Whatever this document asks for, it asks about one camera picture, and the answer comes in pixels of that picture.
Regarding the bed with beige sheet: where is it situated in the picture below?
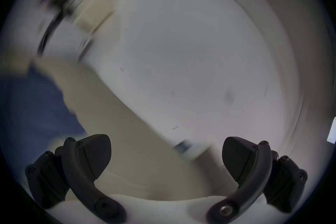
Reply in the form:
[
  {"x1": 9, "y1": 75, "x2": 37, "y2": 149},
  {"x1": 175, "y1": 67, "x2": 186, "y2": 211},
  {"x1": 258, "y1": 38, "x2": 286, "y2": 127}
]
[{"x1": 16, "y1": 56, "x2": 221, "y2": 202}]

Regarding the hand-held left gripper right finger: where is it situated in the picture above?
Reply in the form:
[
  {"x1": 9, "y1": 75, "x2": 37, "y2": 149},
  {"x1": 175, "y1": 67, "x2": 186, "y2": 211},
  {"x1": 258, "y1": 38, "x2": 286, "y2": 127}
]
[{"x1": 206, "y1": 136, "x2": 308, "y2": 222}]

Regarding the dark blue shirt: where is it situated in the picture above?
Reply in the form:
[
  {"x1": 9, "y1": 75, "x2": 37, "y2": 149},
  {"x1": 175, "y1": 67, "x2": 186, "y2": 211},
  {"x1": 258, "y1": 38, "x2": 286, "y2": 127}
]
[{"x1": 0, "y1": 65, "x2": 87, "y2": 147}]

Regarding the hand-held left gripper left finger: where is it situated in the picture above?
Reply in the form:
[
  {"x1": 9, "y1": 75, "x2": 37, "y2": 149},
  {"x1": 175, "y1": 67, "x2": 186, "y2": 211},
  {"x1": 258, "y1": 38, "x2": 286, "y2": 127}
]
[{"x1": 25, "y1": 134, "x2": 127, "y2": 221}]

